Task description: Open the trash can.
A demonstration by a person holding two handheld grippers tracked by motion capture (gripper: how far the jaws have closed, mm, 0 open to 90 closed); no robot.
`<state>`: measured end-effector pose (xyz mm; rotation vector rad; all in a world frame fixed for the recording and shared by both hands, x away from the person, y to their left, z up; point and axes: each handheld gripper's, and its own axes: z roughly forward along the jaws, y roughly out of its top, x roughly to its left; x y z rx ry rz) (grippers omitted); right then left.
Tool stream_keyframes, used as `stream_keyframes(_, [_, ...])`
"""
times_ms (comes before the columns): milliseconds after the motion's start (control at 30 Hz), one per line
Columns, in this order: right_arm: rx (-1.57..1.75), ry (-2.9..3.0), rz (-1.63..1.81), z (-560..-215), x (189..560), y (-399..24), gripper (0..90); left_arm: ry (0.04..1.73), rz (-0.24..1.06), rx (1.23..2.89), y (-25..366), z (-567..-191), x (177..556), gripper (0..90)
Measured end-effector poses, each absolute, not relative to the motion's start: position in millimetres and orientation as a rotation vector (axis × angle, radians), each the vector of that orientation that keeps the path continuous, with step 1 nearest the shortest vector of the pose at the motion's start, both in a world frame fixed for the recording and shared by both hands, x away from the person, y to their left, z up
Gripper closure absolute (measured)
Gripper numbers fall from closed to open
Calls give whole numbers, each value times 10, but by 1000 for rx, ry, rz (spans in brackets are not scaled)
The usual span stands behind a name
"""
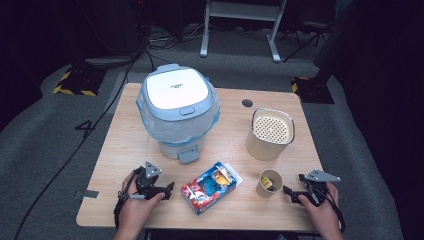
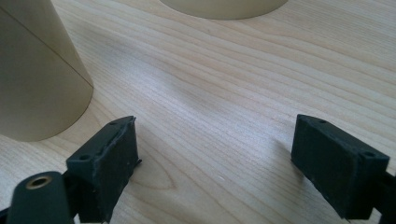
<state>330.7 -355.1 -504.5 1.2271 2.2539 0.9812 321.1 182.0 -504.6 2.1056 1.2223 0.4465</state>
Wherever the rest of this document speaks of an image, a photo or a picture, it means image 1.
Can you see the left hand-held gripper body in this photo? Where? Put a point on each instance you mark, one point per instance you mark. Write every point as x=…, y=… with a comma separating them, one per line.
x=146, y=185

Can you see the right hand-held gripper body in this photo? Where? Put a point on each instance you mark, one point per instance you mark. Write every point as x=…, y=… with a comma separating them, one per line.
x=316, y=186

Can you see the yellow and dark tea bag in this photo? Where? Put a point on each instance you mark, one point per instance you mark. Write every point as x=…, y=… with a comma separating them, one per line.
x=267, y=183

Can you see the brown paper cup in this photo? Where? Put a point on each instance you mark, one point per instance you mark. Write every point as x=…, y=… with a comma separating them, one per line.
x=263, y=191

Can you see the beige container with strainer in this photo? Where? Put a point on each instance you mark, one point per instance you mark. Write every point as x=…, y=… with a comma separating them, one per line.
x=266, y=146

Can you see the white and blue pedal bin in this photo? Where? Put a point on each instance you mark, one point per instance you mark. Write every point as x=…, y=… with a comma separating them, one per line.
x=176, y=90

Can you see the person's left hand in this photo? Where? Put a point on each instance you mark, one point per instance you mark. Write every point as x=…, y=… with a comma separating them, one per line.
x=135, y=211

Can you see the person's right hand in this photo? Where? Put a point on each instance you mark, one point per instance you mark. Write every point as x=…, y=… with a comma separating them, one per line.
x=325, y=215

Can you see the clear plastic bin liner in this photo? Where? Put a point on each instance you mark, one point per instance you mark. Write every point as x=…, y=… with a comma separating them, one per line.
x=180, y=128

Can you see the grey tape strip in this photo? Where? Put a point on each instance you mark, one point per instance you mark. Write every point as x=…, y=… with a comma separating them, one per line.
x=87, y=194

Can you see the grey flat stand base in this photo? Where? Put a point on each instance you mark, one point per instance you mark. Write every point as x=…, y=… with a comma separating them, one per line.
x=110, y=61

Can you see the black tripod stand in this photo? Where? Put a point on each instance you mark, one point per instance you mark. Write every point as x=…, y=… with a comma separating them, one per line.
x=311, y=30

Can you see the white metal desk frame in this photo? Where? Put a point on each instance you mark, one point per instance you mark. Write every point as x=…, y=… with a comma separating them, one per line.
x=243, y=10

